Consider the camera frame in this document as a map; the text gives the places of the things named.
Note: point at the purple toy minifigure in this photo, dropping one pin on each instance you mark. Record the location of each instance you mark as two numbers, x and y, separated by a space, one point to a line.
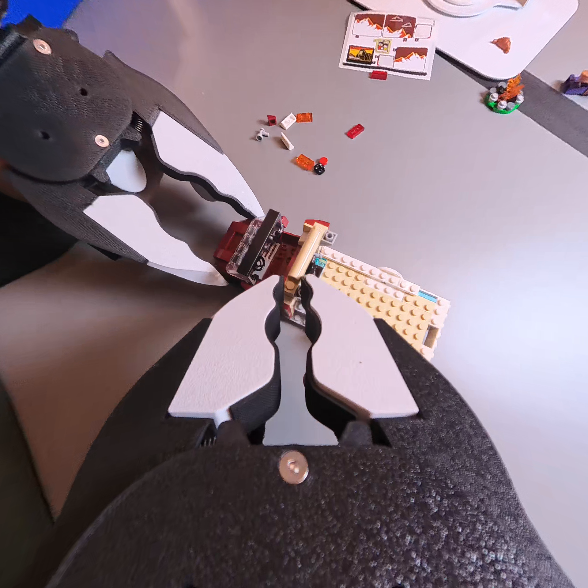
576 85

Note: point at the blue plastic bin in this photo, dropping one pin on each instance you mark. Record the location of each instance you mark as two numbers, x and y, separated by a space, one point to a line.
36 11

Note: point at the grey small connector brick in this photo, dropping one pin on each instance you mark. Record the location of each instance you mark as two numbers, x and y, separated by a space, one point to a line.
262 135

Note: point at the red tan brick toy truck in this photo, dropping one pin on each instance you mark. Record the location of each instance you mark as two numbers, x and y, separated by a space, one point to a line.
376 294

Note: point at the sticker sheet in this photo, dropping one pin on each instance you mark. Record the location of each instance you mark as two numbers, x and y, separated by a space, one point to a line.
367 59

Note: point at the white slope brick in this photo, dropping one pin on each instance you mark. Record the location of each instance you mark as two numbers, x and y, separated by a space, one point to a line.
287 141

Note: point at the white plastic board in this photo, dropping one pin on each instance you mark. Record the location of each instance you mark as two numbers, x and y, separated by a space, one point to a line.
528 41

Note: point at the grey desk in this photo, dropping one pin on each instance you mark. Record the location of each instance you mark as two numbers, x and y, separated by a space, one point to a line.
459 229

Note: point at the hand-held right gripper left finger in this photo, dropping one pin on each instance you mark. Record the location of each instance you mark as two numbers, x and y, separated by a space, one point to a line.
229 358

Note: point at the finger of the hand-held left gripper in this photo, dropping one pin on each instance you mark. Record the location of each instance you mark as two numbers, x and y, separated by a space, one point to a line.
206 165
133 225

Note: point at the orange transparent tile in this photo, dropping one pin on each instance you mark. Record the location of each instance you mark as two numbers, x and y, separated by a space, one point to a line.
305 162
304 117

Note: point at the transparent red tile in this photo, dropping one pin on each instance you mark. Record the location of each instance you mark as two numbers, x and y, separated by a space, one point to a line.
356 130

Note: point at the white flat tile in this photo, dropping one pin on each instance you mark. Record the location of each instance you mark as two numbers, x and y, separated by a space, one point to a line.
288 121

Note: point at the brick campfire on green base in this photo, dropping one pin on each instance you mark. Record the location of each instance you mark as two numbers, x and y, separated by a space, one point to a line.
503 101

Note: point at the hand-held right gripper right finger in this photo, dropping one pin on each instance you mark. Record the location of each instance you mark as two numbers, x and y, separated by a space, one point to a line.
358 363

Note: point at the dark red tile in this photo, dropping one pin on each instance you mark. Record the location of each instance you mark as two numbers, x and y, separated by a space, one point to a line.
378 75

